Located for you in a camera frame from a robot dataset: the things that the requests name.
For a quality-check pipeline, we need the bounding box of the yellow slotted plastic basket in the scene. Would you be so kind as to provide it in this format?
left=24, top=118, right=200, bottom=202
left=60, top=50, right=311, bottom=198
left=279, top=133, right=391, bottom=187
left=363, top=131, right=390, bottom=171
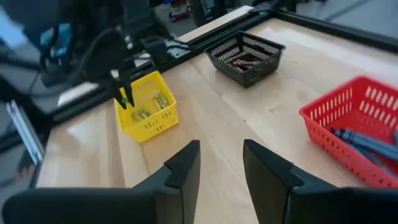
left=114, top=70, right=180, bottom=144

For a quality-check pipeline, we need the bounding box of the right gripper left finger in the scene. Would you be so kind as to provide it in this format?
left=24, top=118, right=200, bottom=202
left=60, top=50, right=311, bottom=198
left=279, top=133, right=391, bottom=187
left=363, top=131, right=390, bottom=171
left=1, top=139, right=201, bottom=224

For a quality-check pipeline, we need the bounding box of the silver extrusion bar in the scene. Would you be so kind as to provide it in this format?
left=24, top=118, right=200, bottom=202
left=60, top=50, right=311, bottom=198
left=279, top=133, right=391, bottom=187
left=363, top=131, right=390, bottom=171
left=5, top=100, right=45, bottom=166

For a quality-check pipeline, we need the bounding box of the blue crayon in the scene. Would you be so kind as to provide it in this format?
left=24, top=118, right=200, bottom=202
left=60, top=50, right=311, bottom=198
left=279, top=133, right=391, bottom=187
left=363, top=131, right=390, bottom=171
left=357, top=146, right=398, bottom=180
left=330, top=127, right=398, bottom=161

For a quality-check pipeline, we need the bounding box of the red slotted plastic basket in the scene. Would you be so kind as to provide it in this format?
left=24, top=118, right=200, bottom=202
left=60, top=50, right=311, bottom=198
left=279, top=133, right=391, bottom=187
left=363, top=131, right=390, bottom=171
left=298, top=75, right=398, bottom=190

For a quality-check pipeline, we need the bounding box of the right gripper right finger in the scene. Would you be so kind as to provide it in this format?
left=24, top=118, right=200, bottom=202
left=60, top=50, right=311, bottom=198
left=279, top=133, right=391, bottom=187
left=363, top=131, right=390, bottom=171
left=243, top=138, right=398, bottom=224

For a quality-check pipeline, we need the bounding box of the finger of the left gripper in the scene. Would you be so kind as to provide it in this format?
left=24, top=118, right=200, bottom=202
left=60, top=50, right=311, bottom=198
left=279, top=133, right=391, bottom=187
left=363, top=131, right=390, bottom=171
left=107, top=74, right=127, bottom=110
left=119, top=70, right=136, bottom=108

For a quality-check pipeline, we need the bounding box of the silver base bracket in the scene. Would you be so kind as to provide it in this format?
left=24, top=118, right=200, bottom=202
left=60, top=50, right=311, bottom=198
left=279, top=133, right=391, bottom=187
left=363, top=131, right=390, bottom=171
left=166, top=39, right=191, bottom=59

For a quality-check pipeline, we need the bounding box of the black slotted plastic basket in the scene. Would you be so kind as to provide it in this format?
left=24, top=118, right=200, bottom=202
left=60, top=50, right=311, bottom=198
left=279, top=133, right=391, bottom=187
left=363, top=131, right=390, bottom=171
left=204, top=30, right=287, bottom=89

